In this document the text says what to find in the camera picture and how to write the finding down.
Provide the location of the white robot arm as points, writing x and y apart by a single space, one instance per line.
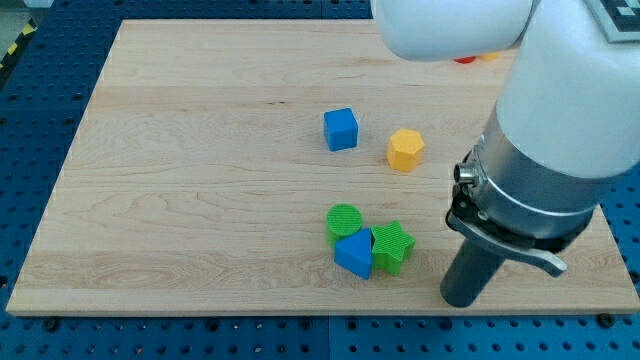
563 130

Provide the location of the blue triangle block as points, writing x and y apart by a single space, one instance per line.
354 253

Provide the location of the green cylinder block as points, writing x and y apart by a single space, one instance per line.
342 220

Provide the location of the blue cube block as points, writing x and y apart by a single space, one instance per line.
341 129

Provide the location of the yellow hexagon block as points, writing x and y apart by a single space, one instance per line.
405 150

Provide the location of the green star block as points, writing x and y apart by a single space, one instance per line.
392 246

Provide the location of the wooden board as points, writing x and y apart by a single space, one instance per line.
199 178

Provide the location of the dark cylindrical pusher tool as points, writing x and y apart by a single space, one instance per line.
470 271

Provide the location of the small yellow block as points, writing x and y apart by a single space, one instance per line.
490 56

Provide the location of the black yellow hazard tape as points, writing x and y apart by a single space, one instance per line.
18 47

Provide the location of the fiducial marker tag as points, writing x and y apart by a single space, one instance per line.
618 19

